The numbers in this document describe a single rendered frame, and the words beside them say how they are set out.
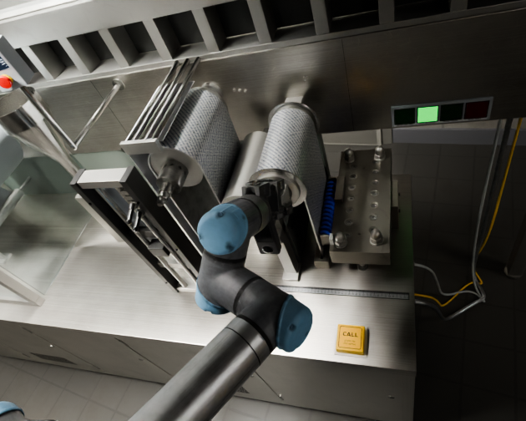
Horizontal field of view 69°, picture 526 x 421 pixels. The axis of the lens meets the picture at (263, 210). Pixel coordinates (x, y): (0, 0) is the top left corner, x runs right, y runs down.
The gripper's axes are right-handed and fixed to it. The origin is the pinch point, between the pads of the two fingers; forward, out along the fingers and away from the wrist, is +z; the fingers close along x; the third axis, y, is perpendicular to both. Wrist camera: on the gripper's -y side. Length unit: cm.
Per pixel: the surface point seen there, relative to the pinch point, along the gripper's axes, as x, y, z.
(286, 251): 3.9, -15.9, 13.1
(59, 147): 70, 18, 3
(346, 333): -12.8, -36.2, 6.7
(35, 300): 98, -35, 6
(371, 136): -7, 11, 193
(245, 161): 14.1, 10.0, 13.3
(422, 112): -32.6, 19.5, 30.9
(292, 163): -2.3, 9.5, 3.2
